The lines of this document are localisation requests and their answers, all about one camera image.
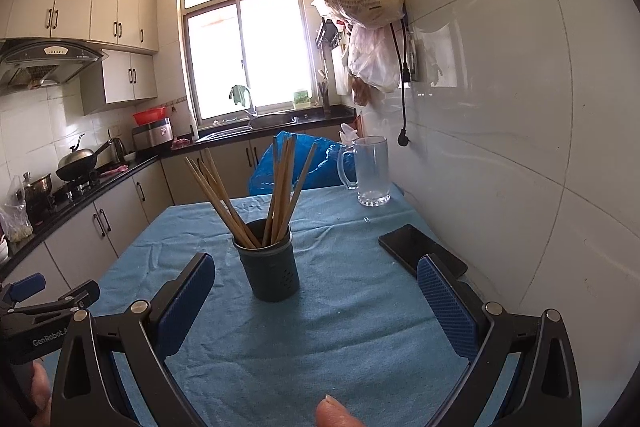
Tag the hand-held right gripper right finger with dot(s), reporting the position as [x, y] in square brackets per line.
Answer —
[445, 307]

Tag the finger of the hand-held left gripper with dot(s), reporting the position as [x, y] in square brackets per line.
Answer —
[75, 296]
[27, 287]

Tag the blue plastic bag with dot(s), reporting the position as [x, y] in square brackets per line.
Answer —
[320, 167]

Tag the white wall power strip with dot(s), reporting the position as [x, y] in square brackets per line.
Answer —
[413, 57]

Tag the beige lower kitchen cabinets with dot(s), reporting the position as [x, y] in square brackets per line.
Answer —
[125, 217]

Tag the silver rice cooker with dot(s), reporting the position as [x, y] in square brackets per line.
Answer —
[152, 137]

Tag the red plastic basin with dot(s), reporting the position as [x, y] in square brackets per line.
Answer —
[149, 114]

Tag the dark grey utensil cup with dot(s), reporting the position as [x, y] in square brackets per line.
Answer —
[270, 277]

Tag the dark countertop utensil holder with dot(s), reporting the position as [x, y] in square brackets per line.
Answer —
[325, 99]

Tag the brown hanging bag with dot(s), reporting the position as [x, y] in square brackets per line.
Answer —
[361, 92]

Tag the hanging kitchen utensils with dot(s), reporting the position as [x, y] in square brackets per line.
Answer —
[327, 34]

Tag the black smartphone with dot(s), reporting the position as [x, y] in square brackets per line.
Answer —
[415, 247]

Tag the person's left hand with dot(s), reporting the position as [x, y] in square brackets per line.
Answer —
[40, 392]

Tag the steel faucet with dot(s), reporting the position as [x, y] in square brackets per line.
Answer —
[250, 104]

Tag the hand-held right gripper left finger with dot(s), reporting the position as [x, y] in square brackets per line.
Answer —
[187, 302]

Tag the bunch of wooden chopsticks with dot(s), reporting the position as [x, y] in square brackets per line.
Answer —
[280, 197]

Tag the person's right hand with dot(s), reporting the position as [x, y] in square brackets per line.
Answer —
[337, 414]

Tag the green glove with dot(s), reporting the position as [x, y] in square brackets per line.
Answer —
[239, 94]

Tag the green box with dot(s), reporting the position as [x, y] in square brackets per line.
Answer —
[301, 99]

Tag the light blue table cloth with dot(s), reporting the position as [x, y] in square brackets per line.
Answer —
[325, 347]

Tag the black kitchen countertop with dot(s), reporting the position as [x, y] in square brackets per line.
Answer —
[140, 164]

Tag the clear glass mug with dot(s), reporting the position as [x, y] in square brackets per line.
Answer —
[372, 172]

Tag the steel cooking pot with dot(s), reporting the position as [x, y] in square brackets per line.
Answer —
[37, 192]

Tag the range hood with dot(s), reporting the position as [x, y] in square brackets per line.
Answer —
[45, 62]

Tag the steel kettle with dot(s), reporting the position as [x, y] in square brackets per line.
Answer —
[116, 151]

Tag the steel sink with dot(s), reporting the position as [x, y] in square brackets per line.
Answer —
[270, 121]

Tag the kitchen window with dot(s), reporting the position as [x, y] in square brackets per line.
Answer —
[250, 47]

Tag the clear hanging plastic bag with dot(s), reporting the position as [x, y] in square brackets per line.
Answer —
[372, 57]

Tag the gas stove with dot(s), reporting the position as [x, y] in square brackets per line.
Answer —
[75, 189]

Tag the white plastic bag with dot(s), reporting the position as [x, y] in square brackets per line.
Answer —
[349, 133]

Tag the black wok with lid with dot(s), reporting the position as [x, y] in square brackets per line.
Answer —
[75, 162]

